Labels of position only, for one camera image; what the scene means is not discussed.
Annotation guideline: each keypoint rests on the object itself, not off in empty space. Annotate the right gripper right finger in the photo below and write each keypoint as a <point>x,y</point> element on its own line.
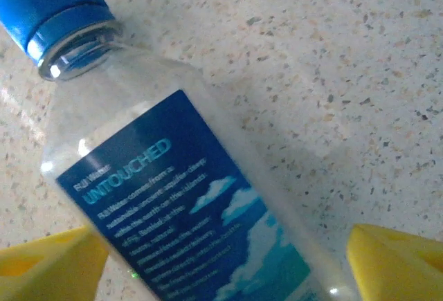
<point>398,270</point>

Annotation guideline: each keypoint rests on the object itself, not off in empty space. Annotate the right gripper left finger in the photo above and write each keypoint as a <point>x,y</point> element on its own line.
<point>45,270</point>

